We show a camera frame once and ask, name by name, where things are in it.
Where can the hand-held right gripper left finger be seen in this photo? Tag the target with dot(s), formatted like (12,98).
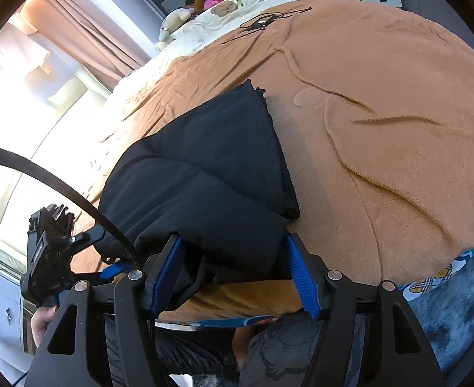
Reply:
(164,274)

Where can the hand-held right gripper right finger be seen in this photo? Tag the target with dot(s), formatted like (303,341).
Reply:
(301,278)

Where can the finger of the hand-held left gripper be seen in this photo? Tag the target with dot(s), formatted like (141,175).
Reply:
(114,272)
(90,238)

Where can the black pants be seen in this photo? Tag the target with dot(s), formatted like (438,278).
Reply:
(212,169)

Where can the person's left hand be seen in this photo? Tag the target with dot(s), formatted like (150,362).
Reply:
(43,322)

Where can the cream padded headboard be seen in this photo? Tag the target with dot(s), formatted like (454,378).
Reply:
(39,137)

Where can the blue cartoon bed sheet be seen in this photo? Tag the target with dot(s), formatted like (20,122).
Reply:
(434,282)

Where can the grey shaggy rug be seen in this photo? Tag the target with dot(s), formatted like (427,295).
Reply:
(454,322)

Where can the white hanging garment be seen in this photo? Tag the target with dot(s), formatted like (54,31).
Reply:
(31,62)

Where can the orange blanket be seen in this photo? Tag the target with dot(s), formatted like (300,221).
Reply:
(382,109)

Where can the pink curtain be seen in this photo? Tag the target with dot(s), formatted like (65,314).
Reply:
(92,40)

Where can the beige bear plush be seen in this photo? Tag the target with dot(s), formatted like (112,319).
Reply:
(176,18)

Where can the black plush toy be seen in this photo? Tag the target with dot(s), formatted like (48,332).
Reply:
(192,0)

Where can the bear print pillow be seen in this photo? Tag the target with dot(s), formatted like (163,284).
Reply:
(228,8)

